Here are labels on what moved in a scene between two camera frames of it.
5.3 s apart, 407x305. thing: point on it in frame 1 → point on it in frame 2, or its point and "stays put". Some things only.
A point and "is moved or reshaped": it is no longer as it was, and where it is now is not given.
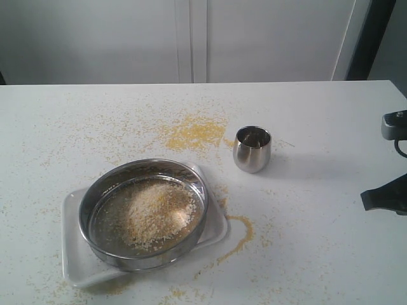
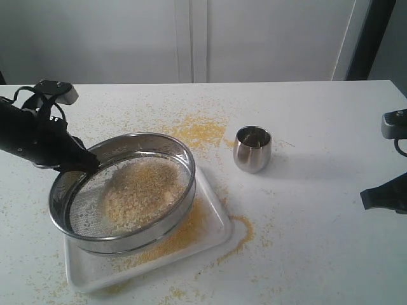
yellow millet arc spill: (243, 242) stays put
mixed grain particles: (152, 213) → (138, 192)
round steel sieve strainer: (144, 214) is moved or reshaped
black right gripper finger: (392, 196) stays put
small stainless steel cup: (252, 148) stays put
